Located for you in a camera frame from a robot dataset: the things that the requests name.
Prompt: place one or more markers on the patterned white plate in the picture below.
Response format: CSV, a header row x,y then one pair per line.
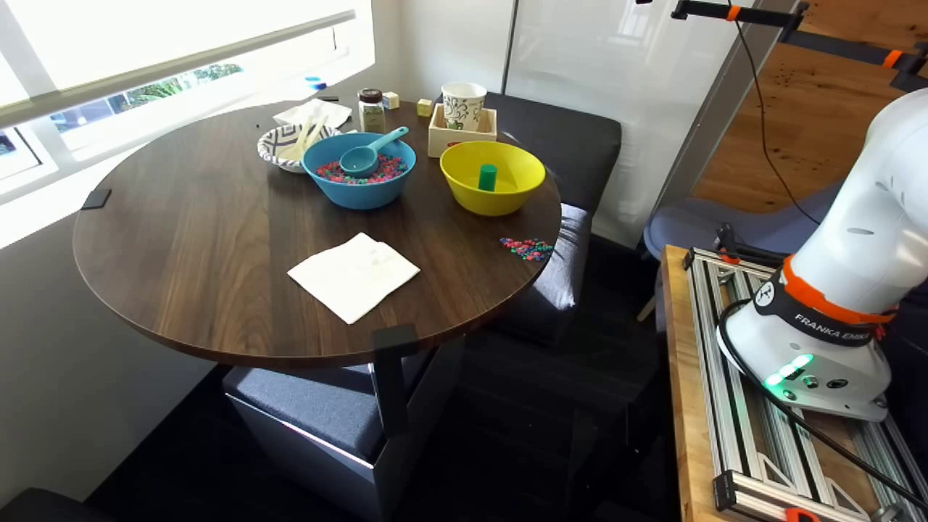
x,y
278,148

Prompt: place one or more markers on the black table edge clip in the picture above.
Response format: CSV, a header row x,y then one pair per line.
x,y
98,199

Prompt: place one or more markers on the light wooden box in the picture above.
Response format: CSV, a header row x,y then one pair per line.
x,y
455,136

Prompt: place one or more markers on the small green block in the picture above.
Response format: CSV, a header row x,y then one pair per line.
x,y
489,178

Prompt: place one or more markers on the crumpled white paper towel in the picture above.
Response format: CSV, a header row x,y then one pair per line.
x,y
320,115

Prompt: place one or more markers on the white glass board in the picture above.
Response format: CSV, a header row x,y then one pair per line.
x,y
620,87

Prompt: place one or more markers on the grey storage ottoman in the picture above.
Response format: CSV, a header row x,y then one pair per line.
x,y
320,407

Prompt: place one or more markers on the black table leg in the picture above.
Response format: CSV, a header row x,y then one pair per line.
x,y
392,407

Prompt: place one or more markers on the dark upholstered bench seat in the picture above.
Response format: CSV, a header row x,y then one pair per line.
x,y
571,145

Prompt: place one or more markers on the wooden robot stand top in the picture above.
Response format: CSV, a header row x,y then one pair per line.
x,y
684,387

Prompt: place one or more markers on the glass jar with dark lid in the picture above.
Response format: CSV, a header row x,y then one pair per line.
x,y
373,115

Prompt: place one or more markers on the white small block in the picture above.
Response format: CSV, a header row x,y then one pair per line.
x,y
392,100

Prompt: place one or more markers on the yellow plastic bowl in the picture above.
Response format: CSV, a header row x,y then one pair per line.
x,y
462,190

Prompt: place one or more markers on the blue measuring scoop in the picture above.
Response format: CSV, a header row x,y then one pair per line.
x,y
359,160

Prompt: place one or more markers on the blue grey chair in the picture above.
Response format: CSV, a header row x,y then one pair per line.
x,y
714,225

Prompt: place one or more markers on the aluminium profile robot frame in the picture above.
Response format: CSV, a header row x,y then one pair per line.
x,y
750,425

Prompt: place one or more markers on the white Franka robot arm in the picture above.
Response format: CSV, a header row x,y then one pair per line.
x,y
859,242

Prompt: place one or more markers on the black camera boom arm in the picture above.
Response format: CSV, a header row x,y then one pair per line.
x,y
832,44

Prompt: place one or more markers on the pile of colourful candies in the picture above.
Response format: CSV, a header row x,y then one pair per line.
x,y
389,175

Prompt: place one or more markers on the blue plastic bowl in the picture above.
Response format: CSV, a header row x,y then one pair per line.
x,y
359,196

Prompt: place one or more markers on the scattered colourful candies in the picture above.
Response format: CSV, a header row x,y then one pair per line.
x,y
526,248

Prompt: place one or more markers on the plain wooden cube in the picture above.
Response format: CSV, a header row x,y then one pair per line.
x,y
424,107

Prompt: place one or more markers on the patterned white cup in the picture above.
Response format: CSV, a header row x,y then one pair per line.
x,y
462,102

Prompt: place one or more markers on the white square paper napkin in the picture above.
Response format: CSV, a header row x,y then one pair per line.
x,y
352,276

